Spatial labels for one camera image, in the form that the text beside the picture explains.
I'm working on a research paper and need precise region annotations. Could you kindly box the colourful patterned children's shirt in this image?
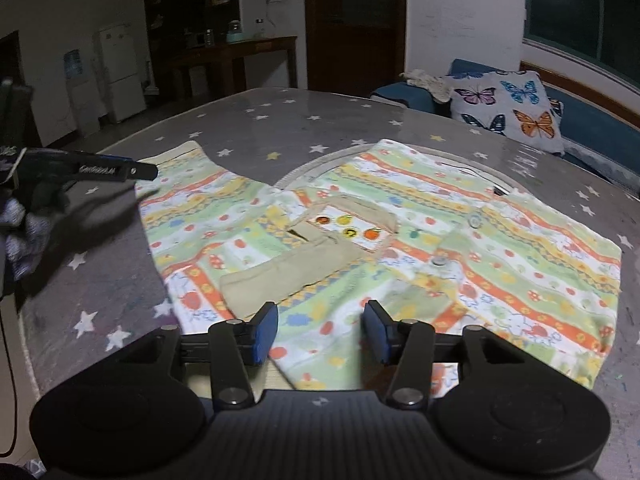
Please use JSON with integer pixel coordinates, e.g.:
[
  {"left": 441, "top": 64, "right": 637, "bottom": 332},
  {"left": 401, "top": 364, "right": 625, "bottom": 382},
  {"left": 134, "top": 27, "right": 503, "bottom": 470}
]
[{"left": 136, "top": 140, "right": 622, "bottom": 389}]

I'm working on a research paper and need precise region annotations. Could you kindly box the water dispenser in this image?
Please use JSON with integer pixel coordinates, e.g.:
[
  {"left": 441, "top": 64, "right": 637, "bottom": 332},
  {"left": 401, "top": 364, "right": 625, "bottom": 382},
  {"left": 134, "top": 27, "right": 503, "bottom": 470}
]
[{"left": 63, "top": 49, "right": 100, "bottom": 136}]

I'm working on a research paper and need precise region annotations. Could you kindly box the grey star-patterned table cover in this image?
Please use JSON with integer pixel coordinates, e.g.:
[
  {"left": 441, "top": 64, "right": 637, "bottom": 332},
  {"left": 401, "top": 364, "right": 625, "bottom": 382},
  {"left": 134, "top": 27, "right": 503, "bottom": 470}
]
[{"left": 18, "top": 89, "right": 639, "bottom": 479}]

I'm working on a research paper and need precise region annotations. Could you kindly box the white refrigerator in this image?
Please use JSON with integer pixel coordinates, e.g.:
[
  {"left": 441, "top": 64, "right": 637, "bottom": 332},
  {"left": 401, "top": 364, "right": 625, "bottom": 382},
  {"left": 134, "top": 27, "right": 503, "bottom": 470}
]
[{"left": 94, "top": 24, "right": 145, "bottom": 122}]

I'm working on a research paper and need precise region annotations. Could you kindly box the dark bookshelf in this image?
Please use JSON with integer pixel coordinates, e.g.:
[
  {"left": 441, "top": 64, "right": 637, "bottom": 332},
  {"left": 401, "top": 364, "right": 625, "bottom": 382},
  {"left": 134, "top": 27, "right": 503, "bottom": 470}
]
[{"left": 143, "top": 0, "right": 241, "bottom": 100}]

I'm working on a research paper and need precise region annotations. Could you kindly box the dark wooden side table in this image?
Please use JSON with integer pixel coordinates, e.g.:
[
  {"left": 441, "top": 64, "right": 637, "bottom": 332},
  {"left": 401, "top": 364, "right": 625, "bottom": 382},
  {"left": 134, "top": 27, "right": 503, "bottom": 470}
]
[{"left": 213, "top": 36, "right": 298, "bottom": 96}]

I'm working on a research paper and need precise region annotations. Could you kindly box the cream cloth on sofa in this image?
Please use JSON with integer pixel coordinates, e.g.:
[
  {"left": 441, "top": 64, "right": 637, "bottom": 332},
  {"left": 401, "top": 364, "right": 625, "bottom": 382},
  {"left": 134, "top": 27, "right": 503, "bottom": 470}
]
[{"left": 400, "top": 70, "right": 454, "bottom": 104}]

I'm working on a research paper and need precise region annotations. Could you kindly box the butterfly print pillow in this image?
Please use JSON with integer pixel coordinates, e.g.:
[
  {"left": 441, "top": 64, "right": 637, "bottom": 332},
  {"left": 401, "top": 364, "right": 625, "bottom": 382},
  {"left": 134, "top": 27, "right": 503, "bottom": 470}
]
[{"left": 445, "top": 70, "right": 564, "bottom": 155}]

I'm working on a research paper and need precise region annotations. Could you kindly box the blue corner sofa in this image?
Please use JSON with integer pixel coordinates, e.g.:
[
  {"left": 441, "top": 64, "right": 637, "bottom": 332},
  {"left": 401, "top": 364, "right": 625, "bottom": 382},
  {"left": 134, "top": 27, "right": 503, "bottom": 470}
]
[{"left": 372, "top": 58, "right": 639, "bottom": 192}]

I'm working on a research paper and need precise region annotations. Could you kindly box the dark wooden door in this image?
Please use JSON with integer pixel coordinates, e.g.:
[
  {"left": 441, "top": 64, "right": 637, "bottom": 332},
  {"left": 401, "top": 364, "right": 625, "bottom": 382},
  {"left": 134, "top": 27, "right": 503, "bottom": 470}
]
[{"left": 305, "top": 0, "right": 407, "bottom": 96}]

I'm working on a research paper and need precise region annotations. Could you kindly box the dark green window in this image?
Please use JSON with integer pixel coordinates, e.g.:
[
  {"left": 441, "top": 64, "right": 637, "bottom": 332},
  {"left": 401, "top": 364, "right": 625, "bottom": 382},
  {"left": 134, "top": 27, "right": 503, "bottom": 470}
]
[{"left": 525, "top": 0, "right": 639, "bottom": 86}]

